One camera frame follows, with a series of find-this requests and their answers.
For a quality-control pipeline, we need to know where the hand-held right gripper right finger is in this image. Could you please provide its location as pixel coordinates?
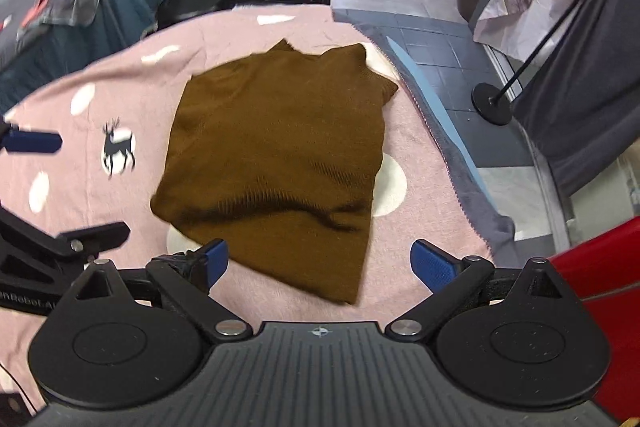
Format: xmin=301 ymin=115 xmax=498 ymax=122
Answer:
xmin=384 ymin=239 xmax=572 ymax=338

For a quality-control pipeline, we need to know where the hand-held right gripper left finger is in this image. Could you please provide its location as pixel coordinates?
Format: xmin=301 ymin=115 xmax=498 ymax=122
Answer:
xmin=74 ymin=238 xmax=254 ymax=339

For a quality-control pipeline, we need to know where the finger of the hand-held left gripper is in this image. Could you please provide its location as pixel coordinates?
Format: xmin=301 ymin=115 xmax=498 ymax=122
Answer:
xmin=0 ymin=206 xmax=132 ymax=261
xmin=0 ymin=122 xmax=64 ymax=155

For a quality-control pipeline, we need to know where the brown knit sweater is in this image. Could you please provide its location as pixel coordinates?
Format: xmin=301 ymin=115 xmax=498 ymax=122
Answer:
xmin=150 ymin=38 xmax=400 ymax=306

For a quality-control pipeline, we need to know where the pink dotted blanket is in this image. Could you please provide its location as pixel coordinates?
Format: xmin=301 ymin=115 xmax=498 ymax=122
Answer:
xmin=0 ymin=2 xmax=501 ymax=427

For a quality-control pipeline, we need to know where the grey blue underlay blanket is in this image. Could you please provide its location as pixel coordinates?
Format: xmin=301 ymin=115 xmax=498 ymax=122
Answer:
xmin=350 ymin=22 xmax=517 ymax=258

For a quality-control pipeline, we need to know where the small red cloth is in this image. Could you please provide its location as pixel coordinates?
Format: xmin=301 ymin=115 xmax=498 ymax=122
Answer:
xmin=20 ymin=0 xmax=51 ymax=30

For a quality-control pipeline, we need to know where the black floor stand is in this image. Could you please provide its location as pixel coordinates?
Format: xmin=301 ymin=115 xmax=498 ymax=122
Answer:
xmin=471 ymin=0 xmax=603 ymax=126

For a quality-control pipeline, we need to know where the red bin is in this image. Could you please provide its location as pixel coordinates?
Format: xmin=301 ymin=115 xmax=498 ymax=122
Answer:
xmin=547 ymin=217 xmax=640 ymax=423

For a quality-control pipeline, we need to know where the dark grey hanging cloth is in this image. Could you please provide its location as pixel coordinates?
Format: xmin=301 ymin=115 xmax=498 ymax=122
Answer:
xmin=510 ymin=0 xmax=640 ymax=198

